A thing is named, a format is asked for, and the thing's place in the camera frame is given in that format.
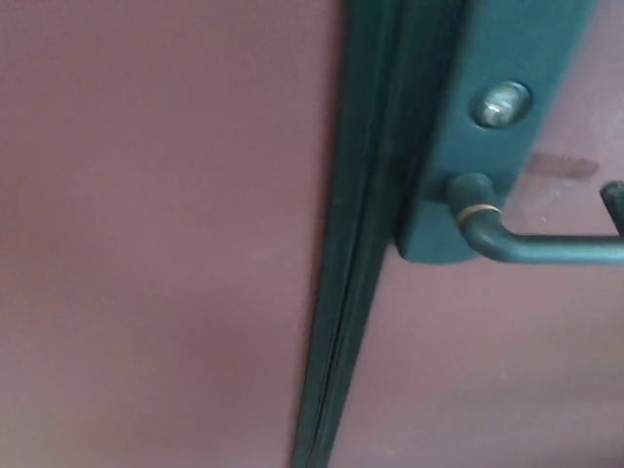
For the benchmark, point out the black door edge strip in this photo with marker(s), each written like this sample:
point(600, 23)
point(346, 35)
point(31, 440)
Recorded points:
point(390, 170)
point(341, 219)

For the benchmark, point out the silver lock cylinder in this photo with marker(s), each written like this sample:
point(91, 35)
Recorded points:
point(499, 105)

